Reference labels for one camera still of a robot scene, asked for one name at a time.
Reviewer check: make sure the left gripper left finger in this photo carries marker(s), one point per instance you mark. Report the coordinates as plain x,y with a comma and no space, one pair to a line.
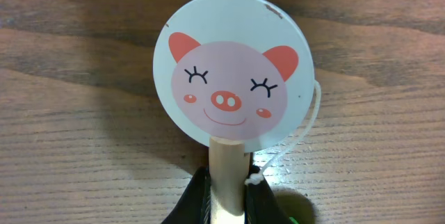
194,205

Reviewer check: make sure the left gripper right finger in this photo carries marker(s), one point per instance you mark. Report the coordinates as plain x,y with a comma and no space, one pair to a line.
261,206

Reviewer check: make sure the pig face wooden rattle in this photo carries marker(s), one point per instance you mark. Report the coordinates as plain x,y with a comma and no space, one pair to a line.
236,76

